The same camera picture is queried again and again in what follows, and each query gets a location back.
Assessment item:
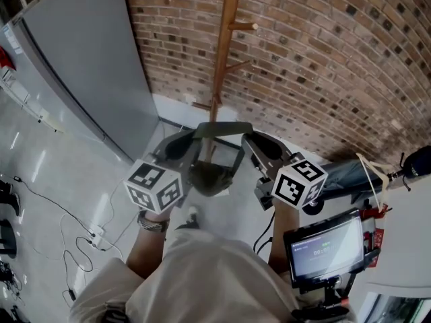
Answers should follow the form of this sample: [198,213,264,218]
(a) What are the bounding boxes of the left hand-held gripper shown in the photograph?
[123,130,205,214]

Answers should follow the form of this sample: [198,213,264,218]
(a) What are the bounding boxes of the white floor cable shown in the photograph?
[59,176,139,248]

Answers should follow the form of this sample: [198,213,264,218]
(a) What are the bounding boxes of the dark braided wrist bracelet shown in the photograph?
[137,210,171,233]

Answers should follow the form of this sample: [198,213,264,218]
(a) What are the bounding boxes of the white paper sheet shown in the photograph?
[2,24,23,55]

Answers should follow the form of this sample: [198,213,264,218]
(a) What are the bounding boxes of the red cloth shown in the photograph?
[0,45,17,71]

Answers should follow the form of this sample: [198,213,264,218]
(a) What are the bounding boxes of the black caster wheel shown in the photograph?
[301,199,325,215]

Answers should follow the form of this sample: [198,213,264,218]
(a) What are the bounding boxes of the black cable with adapter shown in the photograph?
[61,236,94,303]

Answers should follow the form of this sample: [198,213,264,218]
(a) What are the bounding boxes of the black monitor mount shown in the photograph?
[291,271,358,320]

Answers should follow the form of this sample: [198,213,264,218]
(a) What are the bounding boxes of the long black floor cable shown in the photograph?
[12,176,117,252]

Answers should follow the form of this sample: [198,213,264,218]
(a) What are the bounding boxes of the person's right forearm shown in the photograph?
[267,202,301,275]

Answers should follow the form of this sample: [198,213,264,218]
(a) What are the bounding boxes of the blue jeans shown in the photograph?
[319,159,385,205]

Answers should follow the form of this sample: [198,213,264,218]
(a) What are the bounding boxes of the white power strip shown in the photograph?
[86,225,106,249]

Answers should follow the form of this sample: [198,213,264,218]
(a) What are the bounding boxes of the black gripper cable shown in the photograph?
[252,210,276,254]

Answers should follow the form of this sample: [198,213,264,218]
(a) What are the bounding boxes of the tangle of black cables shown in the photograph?
[0,260,24,323]

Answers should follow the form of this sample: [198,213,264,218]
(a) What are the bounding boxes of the person's left forearm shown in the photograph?
[125,210,171,279]

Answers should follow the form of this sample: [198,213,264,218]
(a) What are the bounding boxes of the light wooden clothes hanger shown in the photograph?
[355,152,392,212]

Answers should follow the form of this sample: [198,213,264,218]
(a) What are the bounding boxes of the person's white shoe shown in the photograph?
[174,206,202,231]

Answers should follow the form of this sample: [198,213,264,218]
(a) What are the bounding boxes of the black bag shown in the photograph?
[402,145,431,182]

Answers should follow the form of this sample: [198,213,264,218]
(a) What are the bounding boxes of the small black monitor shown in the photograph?
[282,209,368,289]

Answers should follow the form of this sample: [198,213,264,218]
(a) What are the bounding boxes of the grey partition panel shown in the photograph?
[11,0,160,163]

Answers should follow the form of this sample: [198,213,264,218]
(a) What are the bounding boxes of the white table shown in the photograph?
[365,176,431,289]

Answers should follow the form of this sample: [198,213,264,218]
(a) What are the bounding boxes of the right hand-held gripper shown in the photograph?
[240,133,329,211]

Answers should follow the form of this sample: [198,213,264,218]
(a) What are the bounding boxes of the black metal stand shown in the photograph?
[387,152,412,192]

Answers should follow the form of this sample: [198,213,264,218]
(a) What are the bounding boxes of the wooden coat rack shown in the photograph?
[191,0,264,163]

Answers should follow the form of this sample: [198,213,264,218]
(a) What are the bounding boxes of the person's beige shirt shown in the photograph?
[69,227,358,323]

